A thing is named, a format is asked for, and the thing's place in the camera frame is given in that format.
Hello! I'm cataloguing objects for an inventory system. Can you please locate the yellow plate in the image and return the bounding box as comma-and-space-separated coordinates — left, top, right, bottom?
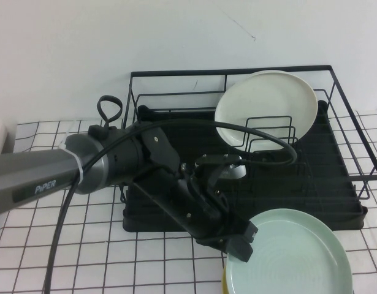
221, 262, 238, 294

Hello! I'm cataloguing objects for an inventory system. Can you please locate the black plastic drain tray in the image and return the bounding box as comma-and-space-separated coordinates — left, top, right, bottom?
122, 99, 367, 233

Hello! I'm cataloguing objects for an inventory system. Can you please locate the white grid tablecloth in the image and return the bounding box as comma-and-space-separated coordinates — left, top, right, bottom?
0, 108, 377, 294

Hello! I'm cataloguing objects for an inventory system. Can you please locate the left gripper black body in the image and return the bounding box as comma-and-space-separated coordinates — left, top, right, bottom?
175, 176, 252, 254

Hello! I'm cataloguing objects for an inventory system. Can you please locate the pale green plate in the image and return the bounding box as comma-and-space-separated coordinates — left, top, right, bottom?
225, 208, 350, 294

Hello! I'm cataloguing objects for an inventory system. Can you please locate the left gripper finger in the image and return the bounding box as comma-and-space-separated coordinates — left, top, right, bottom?
226, 235, 254, 263
243, 222, 258, 243

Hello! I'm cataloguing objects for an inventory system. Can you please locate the black wire dish rack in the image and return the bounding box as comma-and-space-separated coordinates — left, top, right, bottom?
119, 64, 377, 203

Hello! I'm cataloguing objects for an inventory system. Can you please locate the long black cable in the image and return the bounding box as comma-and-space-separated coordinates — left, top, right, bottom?
42, 119, 298, 294

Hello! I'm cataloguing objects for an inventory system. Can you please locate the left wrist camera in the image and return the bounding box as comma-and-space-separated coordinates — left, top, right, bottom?
194, 154, 247, 197

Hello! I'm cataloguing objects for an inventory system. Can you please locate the cream white plate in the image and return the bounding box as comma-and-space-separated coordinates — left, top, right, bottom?
213, 69, 318, 151

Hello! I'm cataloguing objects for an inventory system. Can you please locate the grey looped cable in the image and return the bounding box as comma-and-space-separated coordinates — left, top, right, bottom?
97, 95, 123, 128

